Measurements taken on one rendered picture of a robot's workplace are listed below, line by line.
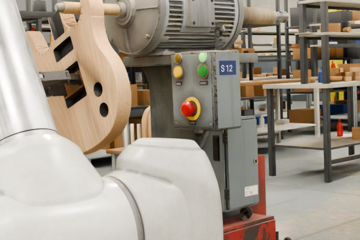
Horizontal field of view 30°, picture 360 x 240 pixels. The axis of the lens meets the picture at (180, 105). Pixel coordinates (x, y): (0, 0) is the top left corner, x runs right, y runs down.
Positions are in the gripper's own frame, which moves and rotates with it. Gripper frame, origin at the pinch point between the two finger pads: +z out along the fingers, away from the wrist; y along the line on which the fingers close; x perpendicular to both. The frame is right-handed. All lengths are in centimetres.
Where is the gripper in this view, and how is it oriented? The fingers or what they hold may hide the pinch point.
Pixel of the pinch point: (71, 84)
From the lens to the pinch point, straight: 181.9
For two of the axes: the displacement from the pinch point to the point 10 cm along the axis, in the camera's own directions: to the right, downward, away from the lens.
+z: 7.2, -0.5, 6.9
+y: 6.3, -3.7, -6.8
